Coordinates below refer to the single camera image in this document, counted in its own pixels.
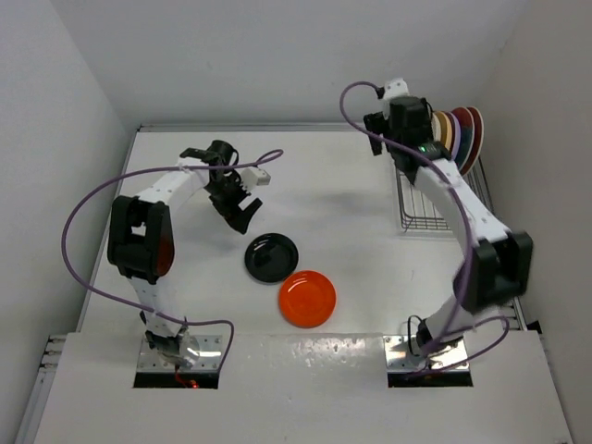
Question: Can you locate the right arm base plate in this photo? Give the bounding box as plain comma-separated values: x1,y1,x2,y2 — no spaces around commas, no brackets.
383,335,473,389

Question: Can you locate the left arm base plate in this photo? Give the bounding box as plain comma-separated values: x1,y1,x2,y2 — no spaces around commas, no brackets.
133,335,223,389

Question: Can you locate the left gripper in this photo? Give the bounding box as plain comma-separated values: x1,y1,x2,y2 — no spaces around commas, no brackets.
203,172,261,233

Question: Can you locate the orange glossy plate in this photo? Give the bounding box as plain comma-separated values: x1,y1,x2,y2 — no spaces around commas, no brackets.
277,270,337,328

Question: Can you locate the black glossy plate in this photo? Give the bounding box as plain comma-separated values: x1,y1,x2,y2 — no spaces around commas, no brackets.
244,233,300,284

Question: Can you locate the yellow plastic plate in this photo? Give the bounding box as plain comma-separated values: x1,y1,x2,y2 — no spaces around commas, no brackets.
438,111,455,153

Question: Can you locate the grey wire dish rack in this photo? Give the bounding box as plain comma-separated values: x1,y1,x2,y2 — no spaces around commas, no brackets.
388,108,492,232

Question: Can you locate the cream plastic plate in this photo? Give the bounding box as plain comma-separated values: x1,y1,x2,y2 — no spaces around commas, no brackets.
431,111,441,142

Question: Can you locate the lilac plastic plate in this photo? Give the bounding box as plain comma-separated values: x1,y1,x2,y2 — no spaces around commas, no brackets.
447,112,462,159

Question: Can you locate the red teal floral plate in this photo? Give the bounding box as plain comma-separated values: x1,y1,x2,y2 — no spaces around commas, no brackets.
451,107,475,169
461,106,484,176

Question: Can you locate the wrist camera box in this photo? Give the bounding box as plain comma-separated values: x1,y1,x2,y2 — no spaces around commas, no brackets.
380,78,410,115
240,167,271,191

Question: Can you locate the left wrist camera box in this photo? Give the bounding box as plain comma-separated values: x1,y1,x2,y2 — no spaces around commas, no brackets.
240,167,271,191

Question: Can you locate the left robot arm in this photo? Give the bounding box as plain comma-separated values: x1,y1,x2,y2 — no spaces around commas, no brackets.
107,140,271,369

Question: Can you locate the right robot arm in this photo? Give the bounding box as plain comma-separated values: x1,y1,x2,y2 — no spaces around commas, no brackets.
364,92,534,353

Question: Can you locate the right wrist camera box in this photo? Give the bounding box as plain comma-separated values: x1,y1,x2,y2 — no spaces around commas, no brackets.
380,78,410,115

